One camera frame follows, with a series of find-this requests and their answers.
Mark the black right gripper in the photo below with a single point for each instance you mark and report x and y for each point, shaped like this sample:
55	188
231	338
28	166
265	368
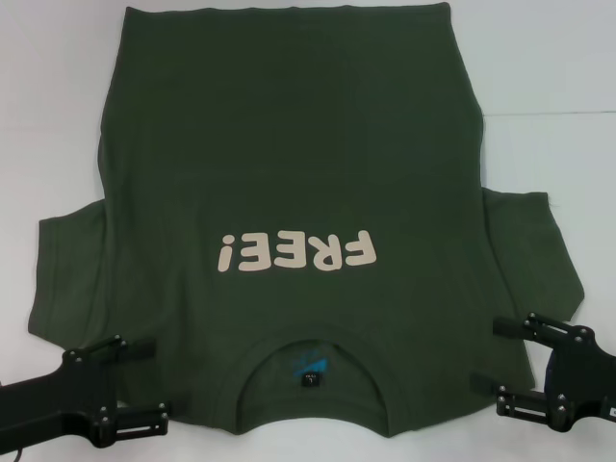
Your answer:
589	375

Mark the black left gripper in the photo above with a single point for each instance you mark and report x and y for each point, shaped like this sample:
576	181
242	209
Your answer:
53	394

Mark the dark green FREE t-shirt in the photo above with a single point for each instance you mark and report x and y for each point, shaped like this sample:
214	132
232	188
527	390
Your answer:
298	168

